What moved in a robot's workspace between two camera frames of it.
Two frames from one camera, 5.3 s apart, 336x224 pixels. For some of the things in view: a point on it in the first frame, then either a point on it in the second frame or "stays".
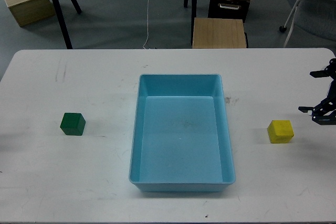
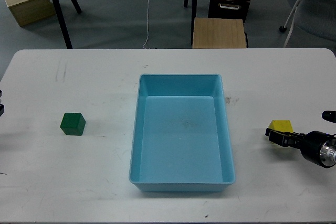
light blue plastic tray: x=180 y=140 stays
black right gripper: x=325 y=115 → x=317 y=146
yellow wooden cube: x=280 y=131 stays
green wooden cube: x=73 y=124 stays
